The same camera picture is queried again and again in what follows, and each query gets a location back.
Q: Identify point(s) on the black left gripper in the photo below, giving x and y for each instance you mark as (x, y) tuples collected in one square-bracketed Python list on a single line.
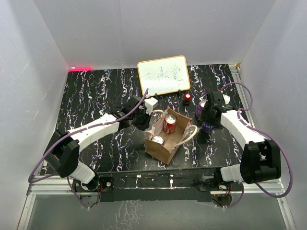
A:
[(146, 124)]

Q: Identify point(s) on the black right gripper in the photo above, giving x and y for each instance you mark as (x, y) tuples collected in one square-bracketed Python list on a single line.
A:
[(205, 116)]

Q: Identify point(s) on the purple soda can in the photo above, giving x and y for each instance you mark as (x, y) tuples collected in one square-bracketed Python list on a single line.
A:
[(158, 139), (200, 108), (207, 125)]

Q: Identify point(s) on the red cola can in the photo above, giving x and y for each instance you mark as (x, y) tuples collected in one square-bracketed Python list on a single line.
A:
[(169, 124)]

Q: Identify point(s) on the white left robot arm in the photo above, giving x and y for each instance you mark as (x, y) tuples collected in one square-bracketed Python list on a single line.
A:
[(63, 150)]

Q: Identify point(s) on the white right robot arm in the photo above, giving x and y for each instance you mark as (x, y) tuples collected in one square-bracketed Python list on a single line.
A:
[(261, 160)]

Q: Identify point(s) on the red capped black bottle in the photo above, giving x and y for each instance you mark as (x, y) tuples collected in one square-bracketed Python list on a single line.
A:
[(187, 98)]

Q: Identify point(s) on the yellow framed whiteboard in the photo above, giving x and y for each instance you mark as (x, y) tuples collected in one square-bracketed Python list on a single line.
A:
[(164, 75)]

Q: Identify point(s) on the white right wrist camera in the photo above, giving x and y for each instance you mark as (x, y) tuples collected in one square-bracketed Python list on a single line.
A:
[(226, 99)]

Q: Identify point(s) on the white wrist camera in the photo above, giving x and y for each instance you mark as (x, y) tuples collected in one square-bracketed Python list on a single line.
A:
[(226, 99), (150, 104)]

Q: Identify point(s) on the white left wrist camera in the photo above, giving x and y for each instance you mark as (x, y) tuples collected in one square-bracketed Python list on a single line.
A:
[(150, 104)]

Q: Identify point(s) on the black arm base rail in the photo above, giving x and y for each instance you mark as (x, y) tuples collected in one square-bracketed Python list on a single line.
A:
[(166, 185)]

